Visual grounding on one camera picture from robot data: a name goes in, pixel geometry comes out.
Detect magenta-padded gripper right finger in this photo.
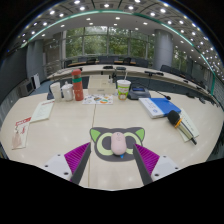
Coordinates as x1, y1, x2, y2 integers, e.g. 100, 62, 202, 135
131, 143, 181, 186

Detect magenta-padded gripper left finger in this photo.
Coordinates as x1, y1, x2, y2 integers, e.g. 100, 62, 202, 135
42, 142, 92, 185

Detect pink computer mouse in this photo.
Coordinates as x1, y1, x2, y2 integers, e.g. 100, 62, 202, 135
110, 131, 127, 157

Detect cat face mouse pad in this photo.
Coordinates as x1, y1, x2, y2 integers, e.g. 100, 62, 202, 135
89, 126, 146, 163

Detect black handheld microphone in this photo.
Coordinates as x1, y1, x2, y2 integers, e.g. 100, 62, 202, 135
167, 109, 198, 146

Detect white notepad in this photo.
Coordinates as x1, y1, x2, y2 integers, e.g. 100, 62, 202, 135
178, 108, 200, 143

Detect red and white booklet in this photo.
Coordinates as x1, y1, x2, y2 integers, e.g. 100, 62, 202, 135
11, 116, 33, 150

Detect white paper document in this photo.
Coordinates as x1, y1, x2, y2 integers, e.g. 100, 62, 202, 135
29, 99, 55, 124

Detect blue book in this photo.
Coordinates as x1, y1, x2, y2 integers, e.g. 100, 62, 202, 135
138, 97, 182, 120

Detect black gooseneck microphone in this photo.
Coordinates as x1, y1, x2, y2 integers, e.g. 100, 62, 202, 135
156, 90, 172, 101

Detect black microphone base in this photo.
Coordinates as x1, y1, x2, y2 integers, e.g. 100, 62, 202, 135
46, 83, 56, 100

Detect white lidded mug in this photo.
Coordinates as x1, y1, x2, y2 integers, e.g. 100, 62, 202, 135
61, 83, 75, 102

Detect white paper cup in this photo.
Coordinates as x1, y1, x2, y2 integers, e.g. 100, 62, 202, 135
49, 81, 63, 103

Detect colourful sticker sheet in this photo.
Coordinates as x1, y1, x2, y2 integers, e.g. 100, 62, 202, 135
82, 94, 114, 106

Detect dark grey conference console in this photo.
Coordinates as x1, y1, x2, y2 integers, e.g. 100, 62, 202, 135
126, 84, 152, 101

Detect red thermos bottle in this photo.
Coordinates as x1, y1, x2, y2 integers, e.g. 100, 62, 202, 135
71, 68, 85, 102

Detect grey box appliance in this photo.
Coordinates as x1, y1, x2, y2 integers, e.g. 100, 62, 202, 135
17, 79, 34, 98

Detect green printed paper cup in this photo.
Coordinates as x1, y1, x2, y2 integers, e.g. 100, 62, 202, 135
116, 79, 132, 101

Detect white floor appliance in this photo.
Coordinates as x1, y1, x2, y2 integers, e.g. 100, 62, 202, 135
30, 73, 42, 90

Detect beige cardboard box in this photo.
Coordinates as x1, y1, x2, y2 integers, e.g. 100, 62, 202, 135
87, 74, 117, 96

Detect dark office chairs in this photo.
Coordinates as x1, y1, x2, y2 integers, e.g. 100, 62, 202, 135
63, 56, 221, 101

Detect ceiling lights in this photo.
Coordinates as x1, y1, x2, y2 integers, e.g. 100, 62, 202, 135
19, 0, 224, 73

